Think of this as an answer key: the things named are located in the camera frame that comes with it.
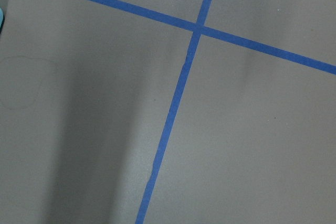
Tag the light blue plastic bin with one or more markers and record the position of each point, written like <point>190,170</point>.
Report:
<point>1,19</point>

